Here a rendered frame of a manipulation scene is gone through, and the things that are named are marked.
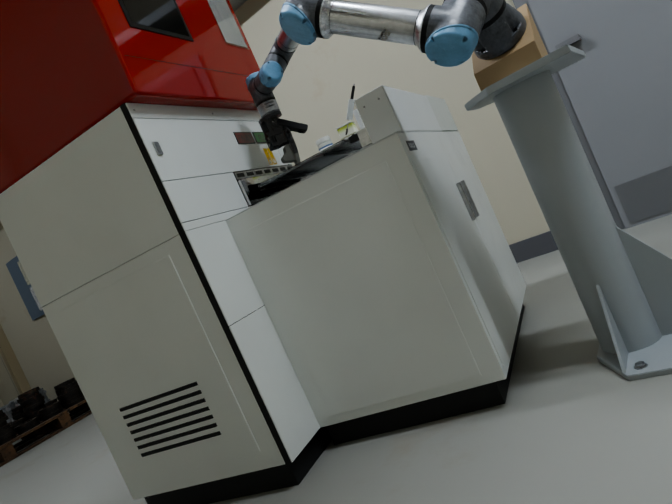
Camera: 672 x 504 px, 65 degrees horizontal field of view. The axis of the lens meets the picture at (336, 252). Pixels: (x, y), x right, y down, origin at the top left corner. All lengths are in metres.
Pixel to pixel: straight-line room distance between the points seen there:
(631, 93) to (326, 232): 2.06
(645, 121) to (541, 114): 1.71
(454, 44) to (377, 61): 2.25
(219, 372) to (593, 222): 1.13
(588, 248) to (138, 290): 1.31
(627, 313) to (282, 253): 0.98
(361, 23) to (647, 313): 1.08
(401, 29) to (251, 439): 1.22
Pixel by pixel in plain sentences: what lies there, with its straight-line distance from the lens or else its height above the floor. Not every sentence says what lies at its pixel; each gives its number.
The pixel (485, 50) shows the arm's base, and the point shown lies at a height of 0.92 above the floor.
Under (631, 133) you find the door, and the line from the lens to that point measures 3.22.
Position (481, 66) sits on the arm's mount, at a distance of 1.60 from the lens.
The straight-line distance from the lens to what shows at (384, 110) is 1.55.
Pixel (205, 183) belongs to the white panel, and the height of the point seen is 0.95.
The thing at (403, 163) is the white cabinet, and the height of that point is 0.73.
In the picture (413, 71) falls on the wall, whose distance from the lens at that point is 3.53.
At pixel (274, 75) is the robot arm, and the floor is 1.20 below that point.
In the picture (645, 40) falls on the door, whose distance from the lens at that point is 3.22.
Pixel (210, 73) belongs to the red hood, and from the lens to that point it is 2.00.
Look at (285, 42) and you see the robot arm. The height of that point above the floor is 1.28.
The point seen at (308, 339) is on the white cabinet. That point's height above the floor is 0.37.
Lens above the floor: 0.64
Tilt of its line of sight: 2 degrees down
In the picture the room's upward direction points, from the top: 24 degrees counter-clockwise
